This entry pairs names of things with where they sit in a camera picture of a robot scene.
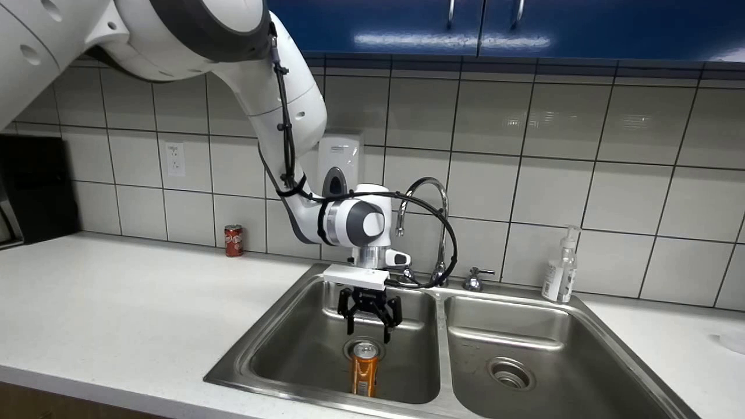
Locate black microwave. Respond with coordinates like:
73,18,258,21
0,135,81,246

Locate right faucet handle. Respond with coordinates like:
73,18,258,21
463,267,497,290

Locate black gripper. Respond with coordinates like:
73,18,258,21
337,285,404,344

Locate stainless steel double sink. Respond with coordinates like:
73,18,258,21
208,266,698,419

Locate clear soap pump bottle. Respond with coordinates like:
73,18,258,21
543,225,579,303

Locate chrome gooseneck faucet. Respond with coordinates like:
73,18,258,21
397,177,455,285

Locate red soda can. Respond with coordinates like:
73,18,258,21
223,223,245,256

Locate white wall outlet plate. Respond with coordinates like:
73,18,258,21
163,142,186,177

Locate orange drink can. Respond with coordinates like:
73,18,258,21
352,340,380,397

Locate blue upper cabinets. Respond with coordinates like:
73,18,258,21
267,0,745,62

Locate white wall soap dispenser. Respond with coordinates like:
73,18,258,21
319,135,361,195

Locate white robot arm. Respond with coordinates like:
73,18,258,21
0,0,400,327

